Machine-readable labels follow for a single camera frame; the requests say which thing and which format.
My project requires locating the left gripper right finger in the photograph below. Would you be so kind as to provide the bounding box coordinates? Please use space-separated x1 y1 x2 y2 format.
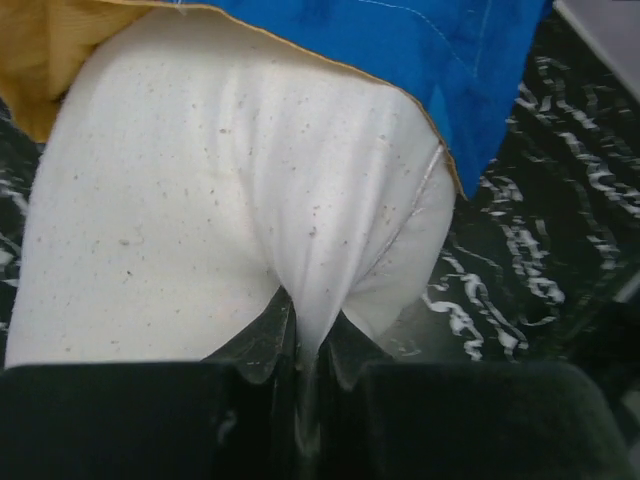
319 309 631 479

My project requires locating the white pillow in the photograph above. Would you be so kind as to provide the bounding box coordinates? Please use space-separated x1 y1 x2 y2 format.
3 9 457 371

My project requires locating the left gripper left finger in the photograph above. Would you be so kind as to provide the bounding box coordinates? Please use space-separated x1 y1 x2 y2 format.
1 290 296 479

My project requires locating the orange and blue pillowcase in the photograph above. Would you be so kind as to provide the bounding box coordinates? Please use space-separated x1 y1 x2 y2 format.
1 0 552 197

